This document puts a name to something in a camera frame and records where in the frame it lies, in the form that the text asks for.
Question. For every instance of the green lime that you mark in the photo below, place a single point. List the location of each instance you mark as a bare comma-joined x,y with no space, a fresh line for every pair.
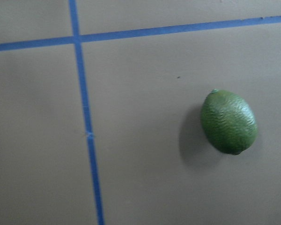
228,122

